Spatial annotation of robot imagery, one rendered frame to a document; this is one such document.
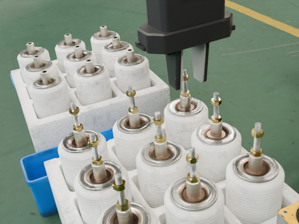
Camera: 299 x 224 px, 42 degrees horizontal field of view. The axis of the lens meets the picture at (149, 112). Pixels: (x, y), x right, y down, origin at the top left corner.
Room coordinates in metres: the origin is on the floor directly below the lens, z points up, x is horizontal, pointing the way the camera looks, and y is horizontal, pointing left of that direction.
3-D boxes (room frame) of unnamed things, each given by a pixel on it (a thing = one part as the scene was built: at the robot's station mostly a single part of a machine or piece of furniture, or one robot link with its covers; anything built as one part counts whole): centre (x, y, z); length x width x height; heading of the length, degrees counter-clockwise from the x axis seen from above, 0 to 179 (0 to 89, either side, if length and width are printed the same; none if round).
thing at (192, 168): (0.45, -0.06, 0.30); 0.01 x 0.01 x 0.08
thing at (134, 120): (0.67, 0.03, 0.26); 0.02 x 0.02 x 0.03
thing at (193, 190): (0.45, -0.06, 0.26); 0.02 x 0.02 x 0.03
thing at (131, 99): (0.67, 0.03, 0.30); 0.01 x 0.01 x 0.08
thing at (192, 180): (0.45, -0.06, 0.29); 0.02 x 0.02 x 0.01; 33
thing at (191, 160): (0.45, -0.06, 0.32); 0.02 x 0.02 x 0.01; 33
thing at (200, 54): (0.46, -0.08, 0.48); 0.03 x 0.02 x 0.06; 24
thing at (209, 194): (0.45, -0.06, 0.25); 0.08 x 0.08 x 0.01
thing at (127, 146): (0.67, 0.03, 0.16); 0.10 x 0.10 x 0.18
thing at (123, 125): (0.67, 0.03, 0.25); 0.08 x 0.08 x 0.01
